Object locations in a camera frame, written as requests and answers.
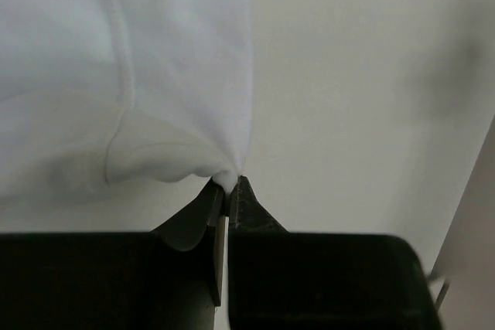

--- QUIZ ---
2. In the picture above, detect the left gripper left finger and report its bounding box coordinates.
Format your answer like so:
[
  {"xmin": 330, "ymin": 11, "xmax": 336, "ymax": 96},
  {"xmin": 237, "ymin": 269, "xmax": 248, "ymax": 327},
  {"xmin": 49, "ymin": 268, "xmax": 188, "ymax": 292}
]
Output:
[{"xmin": 1, "ymin": 183, "xmax": 224, "ymax": 329}]

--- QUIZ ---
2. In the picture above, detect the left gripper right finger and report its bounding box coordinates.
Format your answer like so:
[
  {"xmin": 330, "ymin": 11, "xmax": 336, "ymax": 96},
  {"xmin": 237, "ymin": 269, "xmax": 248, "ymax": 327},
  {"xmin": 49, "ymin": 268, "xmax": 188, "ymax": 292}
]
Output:
[{"xmin": 227, "ymin": 176, "xmax": 442, "ymax": 330}]

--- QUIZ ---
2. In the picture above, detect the white skirt cloth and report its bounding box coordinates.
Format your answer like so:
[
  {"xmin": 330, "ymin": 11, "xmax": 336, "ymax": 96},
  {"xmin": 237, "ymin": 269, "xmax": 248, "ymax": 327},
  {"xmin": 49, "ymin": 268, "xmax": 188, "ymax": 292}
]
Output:
[{"xmin": 1, "ymin": 0, "xmax": 253, "ymax": 206}]

